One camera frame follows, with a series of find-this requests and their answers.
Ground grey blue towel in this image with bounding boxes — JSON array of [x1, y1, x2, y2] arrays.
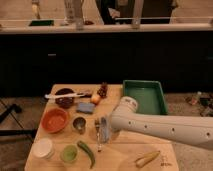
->
[[100, 117, 110, 143]]

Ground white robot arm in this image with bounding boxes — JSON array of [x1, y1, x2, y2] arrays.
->
[[110, 96, 213, 150]]

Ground green plastic tray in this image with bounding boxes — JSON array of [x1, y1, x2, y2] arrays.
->
[[123, 80, 168, 115]]

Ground dark red grapes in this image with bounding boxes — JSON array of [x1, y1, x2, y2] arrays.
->
[[97, 82, 108, 98]]

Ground yellow apple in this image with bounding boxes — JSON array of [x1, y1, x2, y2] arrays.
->
[[90, 94, 101, 105]]

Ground blue sponge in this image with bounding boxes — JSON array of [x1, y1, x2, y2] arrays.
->
[[76, 102, 95, 114]]

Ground dark brown bowl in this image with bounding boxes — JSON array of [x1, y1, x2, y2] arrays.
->
[[55, 88, 74, 109]]

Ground small metal cup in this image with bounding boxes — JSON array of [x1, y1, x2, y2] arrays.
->
[[72, 117, 86, 134]]

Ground orange ceramic bowl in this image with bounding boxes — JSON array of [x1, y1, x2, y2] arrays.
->
[[41, 108, 70, 133]]

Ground green chili pepper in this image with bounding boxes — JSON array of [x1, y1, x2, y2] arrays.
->
[[77, 141, 96, 168]]

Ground small green cup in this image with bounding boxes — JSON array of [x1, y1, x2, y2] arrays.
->
[[60, 145, 78, 163]]

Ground white round container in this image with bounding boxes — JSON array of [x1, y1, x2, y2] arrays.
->
[[33, 138, 54, 159]]

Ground green object on counter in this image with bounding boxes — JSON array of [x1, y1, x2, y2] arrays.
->
[[29, 20, 54, 26]]

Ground white handled knife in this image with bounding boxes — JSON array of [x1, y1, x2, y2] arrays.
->
[[44, 93, 92, 99]]

